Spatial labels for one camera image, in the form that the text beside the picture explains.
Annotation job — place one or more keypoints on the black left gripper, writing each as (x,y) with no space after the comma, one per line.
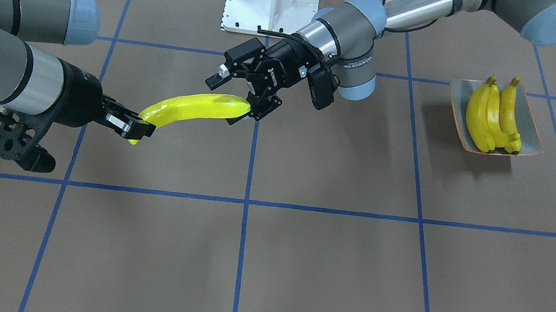
(287,63)

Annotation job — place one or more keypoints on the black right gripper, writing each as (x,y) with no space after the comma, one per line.
(75,97)

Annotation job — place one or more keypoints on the yellow banana basket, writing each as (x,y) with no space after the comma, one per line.
(501,139)

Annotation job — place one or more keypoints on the yellow banana curved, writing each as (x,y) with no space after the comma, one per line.
(507,119)

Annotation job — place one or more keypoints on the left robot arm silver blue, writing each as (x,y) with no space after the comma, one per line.
(335,51)

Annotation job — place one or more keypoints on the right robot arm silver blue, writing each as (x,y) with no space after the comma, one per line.
(36,83)

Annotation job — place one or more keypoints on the grey square plate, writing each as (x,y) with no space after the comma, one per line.
(461,91)

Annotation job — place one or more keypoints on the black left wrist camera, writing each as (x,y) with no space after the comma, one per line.
(322,84)

